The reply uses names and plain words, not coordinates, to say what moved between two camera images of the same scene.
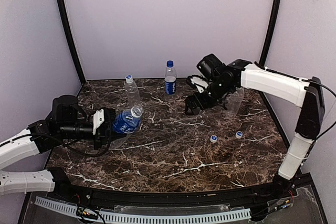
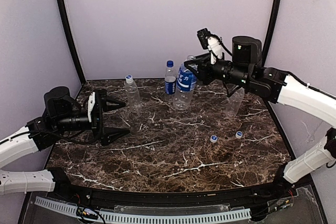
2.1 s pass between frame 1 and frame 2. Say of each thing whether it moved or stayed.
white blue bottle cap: stayed
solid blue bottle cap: stayed
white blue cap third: stayed
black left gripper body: moved
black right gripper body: moved
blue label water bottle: moved
